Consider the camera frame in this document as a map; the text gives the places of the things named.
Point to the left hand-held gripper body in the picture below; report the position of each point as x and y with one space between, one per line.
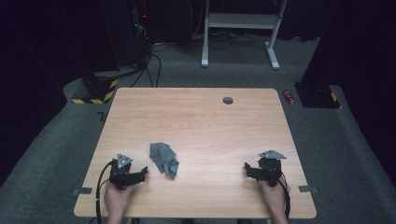
120 175

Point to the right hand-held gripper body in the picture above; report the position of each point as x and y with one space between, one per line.
269 169

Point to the grey cloth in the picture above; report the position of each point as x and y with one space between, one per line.
163 158

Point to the person's left hand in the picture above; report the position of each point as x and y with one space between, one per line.
116 199

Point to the person's right hand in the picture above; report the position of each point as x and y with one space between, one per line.
274 196

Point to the grey tape piece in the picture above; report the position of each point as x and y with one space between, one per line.
83 190
307 188

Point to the red can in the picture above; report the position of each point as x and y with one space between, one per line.
288 96

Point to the black base with yellow mark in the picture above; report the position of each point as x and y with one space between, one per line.
317 96

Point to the black yellow striped base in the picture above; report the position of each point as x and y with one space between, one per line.
101 88

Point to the white metal stand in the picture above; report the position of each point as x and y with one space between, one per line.
239 21

